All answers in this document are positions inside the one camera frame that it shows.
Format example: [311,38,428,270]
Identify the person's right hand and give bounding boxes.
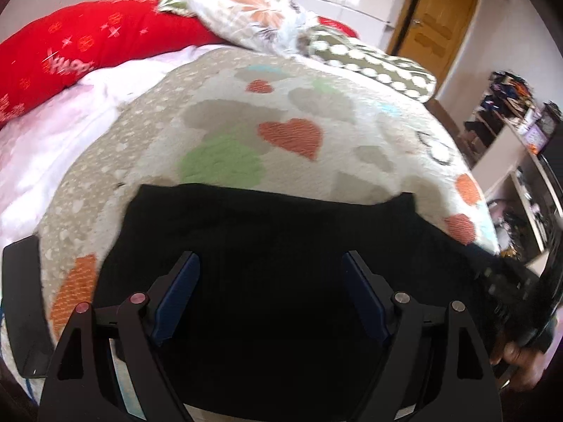
[490,334,550,393]

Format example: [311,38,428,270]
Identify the green dotted pillow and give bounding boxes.
[303,26,437,103]

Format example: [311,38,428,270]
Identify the black flat device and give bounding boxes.
[2,235,56,379]

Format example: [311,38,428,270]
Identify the cluttered shelf unit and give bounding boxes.
[462,69,563,269]

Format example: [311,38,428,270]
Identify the black pants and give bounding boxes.
[94,184,542,422]

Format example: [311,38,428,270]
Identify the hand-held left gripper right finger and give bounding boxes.
[341,250,504,422]

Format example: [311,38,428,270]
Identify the wooden door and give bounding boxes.
[387,0,481,93]

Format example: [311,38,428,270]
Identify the heart patterned quilt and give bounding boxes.
[0,46,500,422]

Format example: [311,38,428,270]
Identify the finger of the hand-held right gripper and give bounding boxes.
[473,246,541,307]

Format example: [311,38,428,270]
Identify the white floral pillow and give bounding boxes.
[157,0,320,58]

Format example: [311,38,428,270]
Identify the red printed pillow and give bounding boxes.
[0,0,359,128]

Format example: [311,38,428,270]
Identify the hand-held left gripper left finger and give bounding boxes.
[39,250,202,422]

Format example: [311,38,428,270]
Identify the white fleece blanket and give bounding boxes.
[0,44,229,247]

